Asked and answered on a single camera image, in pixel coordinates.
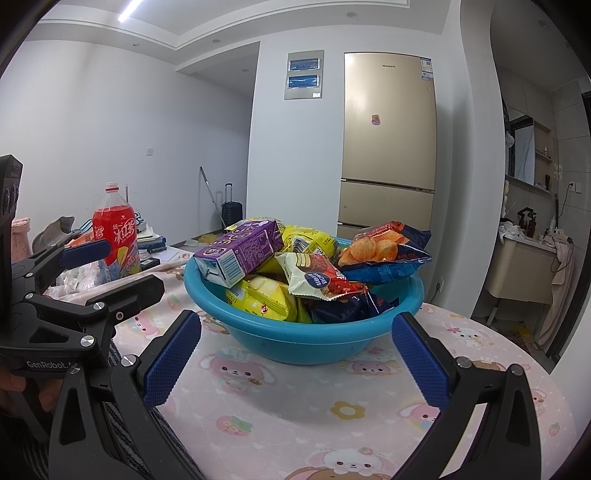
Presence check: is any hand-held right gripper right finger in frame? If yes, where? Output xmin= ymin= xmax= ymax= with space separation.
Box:
xmin=392 ymin=311 xmax=542 ymax=480

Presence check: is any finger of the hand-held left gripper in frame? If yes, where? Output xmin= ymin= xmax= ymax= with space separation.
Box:
xmin=28 ymin=277 xmax=166 ymax=344
xmin=13 ymin=239 xmax=113 ymax=296

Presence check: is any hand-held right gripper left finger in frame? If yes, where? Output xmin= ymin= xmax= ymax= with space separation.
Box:
xmin=48 ymin=309 xmax=204 ymax=480

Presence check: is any dark blue snack bag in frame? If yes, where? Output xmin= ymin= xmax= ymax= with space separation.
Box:
xmin=309 ymin=291 xmax=400 ymax=324

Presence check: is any yellow potato chip bag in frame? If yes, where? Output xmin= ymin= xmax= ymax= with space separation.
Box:
xmin=225 ymin=274 xmax=298 ymax=322

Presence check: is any purple box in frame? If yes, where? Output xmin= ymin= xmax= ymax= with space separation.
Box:
xmin=193 ymin=219 xmax=284 ymax=289

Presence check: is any blue plastic basin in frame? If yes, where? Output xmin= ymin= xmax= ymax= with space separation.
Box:
xmin=184 ymin=235 xmax=426 ymax=366

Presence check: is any white red snack bag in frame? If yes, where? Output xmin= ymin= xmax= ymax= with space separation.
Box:
xmin=279 ymin=251 xmax=370 ymax=301

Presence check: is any yellow puffed snack bag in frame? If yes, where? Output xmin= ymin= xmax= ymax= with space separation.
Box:
xmin=277 ymin=224 xmax=340 ymax=259

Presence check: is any person's left hand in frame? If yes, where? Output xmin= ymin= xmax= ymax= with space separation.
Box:
xmin=0 ymin=367 xmax=65 ymax=418

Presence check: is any clear plastic bag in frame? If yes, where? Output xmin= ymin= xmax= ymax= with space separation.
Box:
xmin=46 ymin=258 xmax=121 ymax=301

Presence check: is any red drink bottle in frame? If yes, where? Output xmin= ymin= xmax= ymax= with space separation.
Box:
xmin=92 ymin=181 xmax=141 ymax=280

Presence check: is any pink fabric item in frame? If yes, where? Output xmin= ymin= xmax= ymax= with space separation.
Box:
xmin=10 ymin=217 xmax=33 ymax=261

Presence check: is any mop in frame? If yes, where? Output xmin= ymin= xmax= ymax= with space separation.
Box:
xmin=199 ymin=166 xmax=228 ymax=232

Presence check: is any black suitcase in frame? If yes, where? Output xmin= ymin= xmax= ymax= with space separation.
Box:
xmin=221 ymin=183 xmax=244 ymax=227

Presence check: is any sink cabinet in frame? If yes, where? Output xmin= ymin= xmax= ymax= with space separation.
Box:
xmin=485 ymin=233 xmax=559 ymax=326

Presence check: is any hanging towel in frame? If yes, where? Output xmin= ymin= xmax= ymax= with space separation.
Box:
xmin=538 ymin=237 xmax=578 ymax=354

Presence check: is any small black appliance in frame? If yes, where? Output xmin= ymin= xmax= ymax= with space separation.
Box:
xmin=516 ymin=207 xmax=539 ymax=236

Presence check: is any gold refrigerator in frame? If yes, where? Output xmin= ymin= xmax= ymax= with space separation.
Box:
xmin=335 ymin=52 xmax=438 ymax=241

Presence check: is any mirror cabinet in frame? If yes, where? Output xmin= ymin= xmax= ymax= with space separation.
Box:
xmin=505 ymin=106 xmax=555 ymax=190

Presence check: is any ceiling light strip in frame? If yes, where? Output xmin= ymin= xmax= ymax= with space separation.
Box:
xmin=117 ymin=0 xmax=153 ymax=23

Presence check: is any grey wall electrical panel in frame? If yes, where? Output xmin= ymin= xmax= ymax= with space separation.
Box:
xmin=283 ymin=50 xmax=325 ymax=101

